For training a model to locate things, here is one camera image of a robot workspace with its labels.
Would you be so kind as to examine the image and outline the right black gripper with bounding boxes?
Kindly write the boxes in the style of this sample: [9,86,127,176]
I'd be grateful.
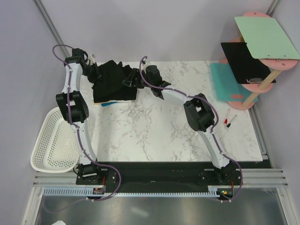
[122,68,153,89]

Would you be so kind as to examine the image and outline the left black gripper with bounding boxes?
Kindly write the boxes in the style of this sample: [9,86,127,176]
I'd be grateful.
[82,63,107,85]

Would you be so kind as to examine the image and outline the black t shirt stack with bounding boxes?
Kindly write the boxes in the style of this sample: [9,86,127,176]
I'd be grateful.
[92,80,138,106]

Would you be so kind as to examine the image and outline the black printed t shirt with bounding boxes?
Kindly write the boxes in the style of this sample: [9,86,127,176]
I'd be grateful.
[92,60,133,96]

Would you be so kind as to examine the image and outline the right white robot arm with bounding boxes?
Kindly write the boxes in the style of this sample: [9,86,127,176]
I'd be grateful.
[122,65,232,185]

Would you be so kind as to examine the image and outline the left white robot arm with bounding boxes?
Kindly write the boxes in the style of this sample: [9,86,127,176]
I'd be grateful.
[56,56,97,165]

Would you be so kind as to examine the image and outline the white perforated laundry basket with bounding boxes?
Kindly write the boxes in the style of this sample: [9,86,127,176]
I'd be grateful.
[30,107,79,173]

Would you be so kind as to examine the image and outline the teal mat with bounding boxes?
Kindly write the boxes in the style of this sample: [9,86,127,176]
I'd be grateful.
[210,63,251,102]

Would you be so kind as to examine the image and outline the red and black marker pens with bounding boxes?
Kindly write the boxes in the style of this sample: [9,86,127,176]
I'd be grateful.
[223,109,238,129]

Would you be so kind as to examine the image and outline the black clipboard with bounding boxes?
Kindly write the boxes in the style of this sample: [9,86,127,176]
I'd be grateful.
[221,42,271,84]

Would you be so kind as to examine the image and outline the green clipboard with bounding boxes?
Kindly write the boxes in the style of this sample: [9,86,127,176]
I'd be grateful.
[234,16,300,60]

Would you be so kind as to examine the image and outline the pink wooden shelf stand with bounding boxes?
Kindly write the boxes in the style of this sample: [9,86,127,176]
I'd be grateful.
[220,12,300,110]

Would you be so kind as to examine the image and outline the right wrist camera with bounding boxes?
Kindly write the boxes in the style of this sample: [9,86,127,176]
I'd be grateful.
[145,65,163,86]

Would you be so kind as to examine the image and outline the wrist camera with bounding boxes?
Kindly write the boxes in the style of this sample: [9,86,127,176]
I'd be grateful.
[145,65,163,86]
[72,48,88,60]

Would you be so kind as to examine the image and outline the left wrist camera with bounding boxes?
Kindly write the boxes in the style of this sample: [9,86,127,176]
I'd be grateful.
[72,48,88,60]

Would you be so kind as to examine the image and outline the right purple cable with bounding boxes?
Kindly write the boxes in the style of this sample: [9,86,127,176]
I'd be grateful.
[139,55,244,203]

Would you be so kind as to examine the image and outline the purple cable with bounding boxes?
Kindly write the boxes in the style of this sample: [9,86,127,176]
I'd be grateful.
[139,55,244,203]
[43,44,122,213]

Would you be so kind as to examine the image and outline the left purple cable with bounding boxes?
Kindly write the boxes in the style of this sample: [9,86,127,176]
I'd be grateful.
[43,44,122,213]

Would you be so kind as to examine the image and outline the aluminium frame rail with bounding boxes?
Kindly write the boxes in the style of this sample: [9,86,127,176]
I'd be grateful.
[32,0,71,67]

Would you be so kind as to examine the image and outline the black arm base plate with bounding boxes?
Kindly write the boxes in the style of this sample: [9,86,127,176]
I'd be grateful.
[76,162,242,188]

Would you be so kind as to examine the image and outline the light blue cable duct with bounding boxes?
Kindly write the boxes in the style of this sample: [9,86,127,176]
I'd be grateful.
[43,187,223,197]

